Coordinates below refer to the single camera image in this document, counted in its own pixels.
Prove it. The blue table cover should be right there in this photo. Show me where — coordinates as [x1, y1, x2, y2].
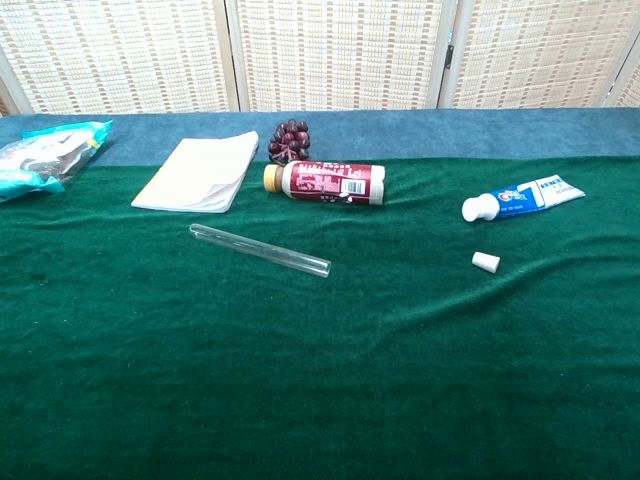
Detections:
[0, 107, 640, 169]

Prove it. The cream paper notebook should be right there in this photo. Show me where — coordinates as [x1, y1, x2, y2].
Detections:
[130, 130, 261, 215]

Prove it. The clear glass test tube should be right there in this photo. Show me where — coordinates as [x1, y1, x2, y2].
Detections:
[188, 223, 333, 278]

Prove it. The blue white toothpaste tube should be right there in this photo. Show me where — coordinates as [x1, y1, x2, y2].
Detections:
[461, 174, 587, 223]

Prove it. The white toothpaste cap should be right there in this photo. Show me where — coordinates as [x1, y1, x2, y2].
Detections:
[471, 251, 502, 274]

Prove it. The red label drink bottle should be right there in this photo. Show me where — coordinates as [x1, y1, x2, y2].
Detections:
[263, 160, 387, 206]

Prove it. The dark red grape bunch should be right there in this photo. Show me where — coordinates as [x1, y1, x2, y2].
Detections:
[267, 118, 312, 167]

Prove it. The teal snack bag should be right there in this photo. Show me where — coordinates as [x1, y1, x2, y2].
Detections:
[0, 119, 115, 204]

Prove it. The green velvet cloth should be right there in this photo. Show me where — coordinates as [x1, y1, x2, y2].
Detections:
[0, 155, 640, 480]

